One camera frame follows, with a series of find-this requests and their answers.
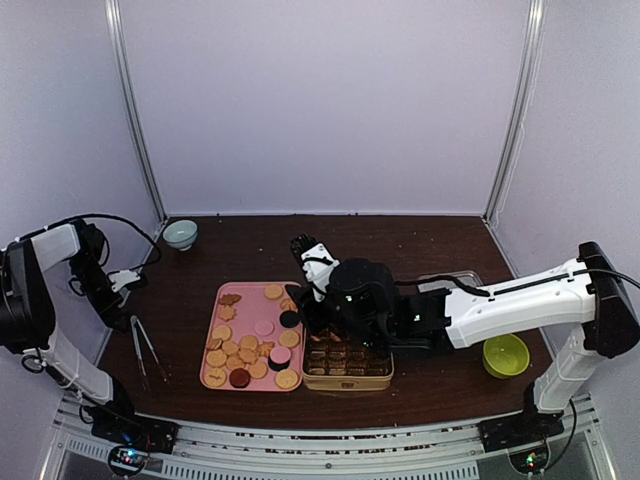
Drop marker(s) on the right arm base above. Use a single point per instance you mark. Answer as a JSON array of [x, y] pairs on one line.
[[524, 436]]

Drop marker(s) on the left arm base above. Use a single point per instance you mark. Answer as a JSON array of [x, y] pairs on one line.
[[134, 441]]

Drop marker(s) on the tan maple leaf cookie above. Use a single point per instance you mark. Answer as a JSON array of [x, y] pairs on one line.
[[226, 313]]

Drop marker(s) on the brown leaf cookie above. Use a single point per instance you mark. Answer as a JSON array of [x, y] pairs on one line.
[[229, 299]]

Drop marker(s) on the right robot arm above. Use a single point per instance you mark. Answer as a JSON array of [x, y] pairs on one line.
[[585, 292]]

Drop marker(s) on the right frame post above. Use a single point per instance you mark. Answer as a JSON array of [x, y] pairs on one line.
[[525, 86]]

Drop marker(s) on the round embossed cookie bottom right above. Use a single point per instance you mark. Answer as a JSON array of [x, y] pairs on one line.
[[287, 379]]

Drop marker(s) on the aluminium front rail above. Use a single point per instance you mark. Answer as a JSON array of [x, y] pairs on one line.
[[451, 450]]

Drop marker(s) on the pink round cookie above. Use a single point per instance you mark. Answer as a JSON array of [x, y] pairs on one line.
[[264, 327]]

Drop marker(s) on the silver tin lid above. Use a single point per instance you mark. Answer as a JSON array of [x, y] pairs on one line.
[[467, 277]]

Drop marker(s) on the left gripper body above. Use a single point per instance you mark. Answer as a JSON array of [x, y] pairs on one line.
[[101, 305]]

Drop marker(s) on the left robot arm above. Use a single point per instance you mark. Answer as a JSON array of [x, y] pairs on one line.
[[28, 317]]

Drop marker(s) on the pale blue ceramic bowl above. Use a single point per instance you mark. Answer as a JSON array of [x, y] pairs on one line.
[[180, 235]]

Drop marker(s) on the black cookie lower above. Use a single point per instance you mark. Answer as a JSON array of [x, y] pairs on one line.
[[277, 366]]

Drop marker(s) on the swirl butter cookie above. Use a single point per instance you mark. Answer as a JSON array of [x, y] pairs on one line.
[[288, 304]]

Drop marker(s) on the green bowl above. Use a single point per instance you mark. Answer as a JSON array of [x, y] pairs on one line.
[[505, 356]]

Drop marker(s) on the left frame post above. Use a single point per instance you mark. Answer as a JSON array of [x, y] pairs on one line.
[[133, 118]]

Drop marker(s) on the round cookie red mark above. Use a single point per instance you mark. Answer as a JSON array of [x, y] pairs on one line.
[[215, 377]]

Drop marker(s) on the pink plastic tray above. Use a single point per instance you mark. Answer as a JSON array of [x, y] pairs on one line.
[[235, 344]]

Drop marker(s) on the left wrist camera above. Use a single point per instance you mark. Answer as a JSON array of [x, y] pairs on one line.
[[126, 279]]

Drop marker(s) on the frame post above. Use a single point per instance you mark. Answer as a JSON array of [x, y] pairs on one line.
[[525, 86], [133, 118]]

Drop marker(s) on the gold cookie tin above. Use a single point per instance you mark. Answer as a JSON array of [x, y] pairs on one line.
[[334, 363]]

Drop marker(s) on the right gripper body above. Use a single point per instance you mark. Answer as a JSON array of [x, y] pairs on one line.
[[360, 332]]

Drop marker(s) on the dark red round cookie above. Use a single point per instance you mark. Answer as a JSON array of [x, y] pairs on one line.
[[239, 378]]

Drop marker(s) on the black sandwich cookie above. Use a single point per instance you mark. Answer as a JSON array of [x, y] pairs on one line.
[[289, 319]]

